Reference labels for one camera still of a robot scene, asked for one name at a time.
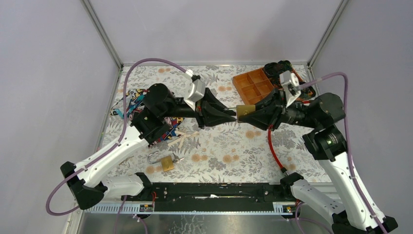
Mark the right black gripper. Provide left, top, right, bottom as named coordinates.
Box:
left=238, top=85, right=318, bottom=129

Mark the red cable lock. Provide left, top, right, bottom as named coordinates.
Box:
left=267, top=125, right=287, bottom=175

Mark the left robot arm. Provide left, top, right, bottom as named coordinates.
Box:
left=60, top=83, right=236, bottom=210

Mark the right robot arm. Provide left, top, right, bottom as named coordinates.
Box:
left=238, top=90, right=398, bottom=234

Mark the orange compartment tray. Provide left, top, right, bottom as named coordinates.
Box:
left=232, top=67, right=286, bottom=105

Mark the beige ribbon bow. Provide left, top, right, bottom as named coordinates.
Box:
left=168, top=131, right=199, bottom=149

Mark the floral table mat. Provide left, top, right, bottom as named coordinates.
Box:
left=102, top=65, right=331, bottom=183

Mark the dark rolled cloth back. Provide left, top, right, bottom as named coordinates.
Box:
left=263, top=60, right=293, bottom=78

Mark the brass padlock with keys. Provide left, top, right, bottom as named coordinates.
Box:
left=147, top=152, right=184, bottom=172

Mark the colourful patterned cloth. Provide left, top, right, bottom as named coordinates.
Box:
left=110, top=89, right=185, bottom=147

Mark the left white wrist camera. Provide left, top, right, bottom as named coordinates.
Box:
left=184, top=69, right=206, bottom=111

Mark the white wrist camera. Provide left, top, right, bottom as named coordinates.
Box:
left=184, top=69, right=206, bottom=111
left=280, top=71, right=301, bottom=107

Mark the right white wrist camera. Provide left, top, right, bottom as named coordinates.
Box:
left=280, top=71, right=301, bottom=107

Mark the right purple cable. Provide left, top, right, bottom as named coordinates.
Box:
left=298, top=71, right=390, bottom=234

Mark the purple cable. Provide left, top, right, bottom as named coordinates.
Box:
left=298, top=71, right=390, bottom=234
left=45, top=58, right=189, bottom=216

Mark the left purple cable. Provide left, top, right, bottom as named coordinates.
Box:
left=45, top=58, right=189, bottom=216

